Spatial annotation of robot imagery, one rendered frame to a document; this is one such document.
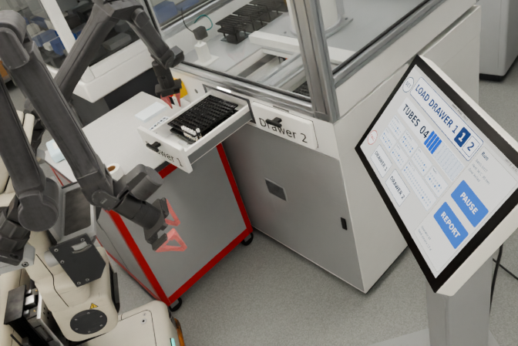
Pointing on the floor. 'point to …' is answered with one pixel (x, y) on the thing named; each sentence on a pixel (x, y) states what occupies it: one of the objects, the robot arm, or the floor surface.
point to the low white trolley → (119, 230)
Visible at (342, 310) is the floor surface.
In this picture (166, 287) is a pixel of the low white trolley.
